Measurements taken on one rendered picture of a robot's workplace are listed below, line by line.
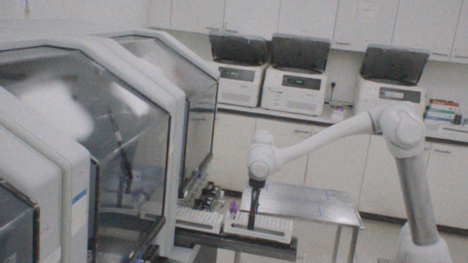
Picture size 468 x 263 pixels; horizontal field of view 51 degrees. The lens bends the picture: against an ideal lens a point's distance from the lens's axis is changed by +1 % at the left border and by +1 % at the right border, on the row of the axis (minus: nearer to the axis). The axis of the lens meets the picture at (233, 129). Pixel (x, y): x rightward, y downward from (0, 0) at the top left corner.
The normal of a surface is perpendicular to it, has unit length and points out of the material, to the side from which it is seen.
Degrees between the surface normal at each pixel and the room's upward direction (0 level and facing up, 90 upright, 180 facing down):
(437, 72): 90
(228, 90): 90
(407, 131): 85
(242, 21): 90
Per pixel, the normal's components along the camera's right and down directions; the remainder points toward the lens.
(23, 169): 0.57, -0.77
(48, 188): 0.98, 0.15
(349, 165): -0.16, 0.23
